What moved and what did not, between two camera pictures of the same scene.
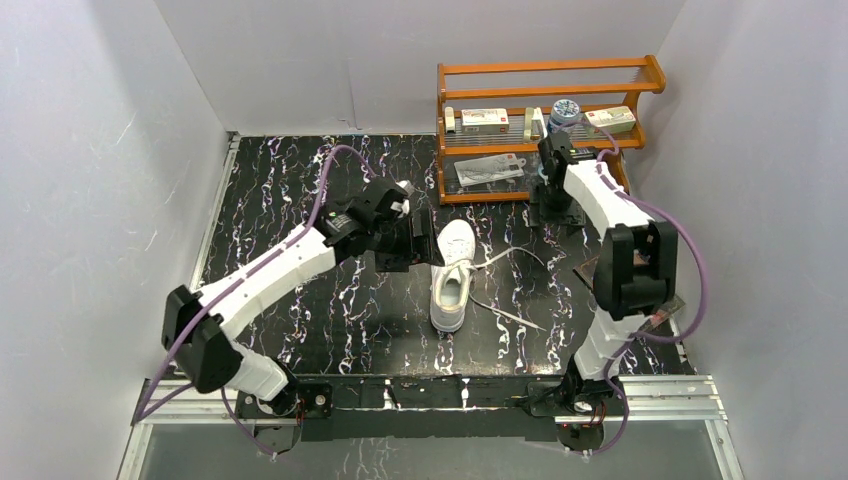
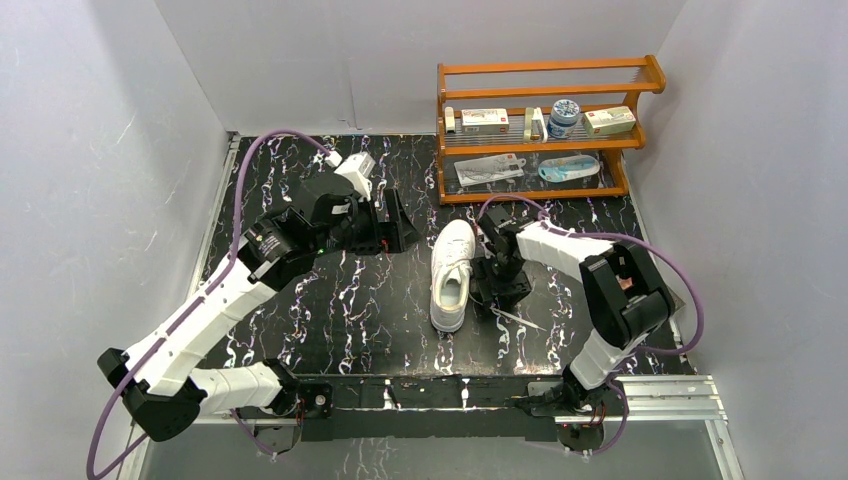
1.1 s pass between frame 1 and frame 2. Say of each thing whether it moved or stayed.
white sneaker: stayed
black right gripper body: moved
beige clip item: stayed
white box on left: stayed
